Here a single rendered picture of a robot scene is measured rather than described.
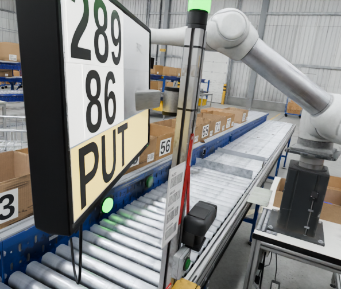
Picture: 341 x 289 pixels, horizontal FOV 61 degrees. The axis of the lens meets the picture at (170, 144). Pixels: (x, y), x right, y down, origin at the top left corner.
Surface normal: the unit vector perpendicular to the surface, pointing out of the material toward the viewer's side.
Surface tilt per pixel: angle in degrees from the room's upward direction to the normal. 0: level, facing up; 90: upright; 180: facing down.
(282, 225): 90
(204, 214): 8
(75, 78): 86
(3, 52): 90
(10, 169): 90
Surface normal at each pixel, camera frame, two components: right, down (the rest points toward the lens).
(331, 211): -0.44, 0.18
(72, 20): 0.99, 0.06
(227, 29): 0.00, 0.11
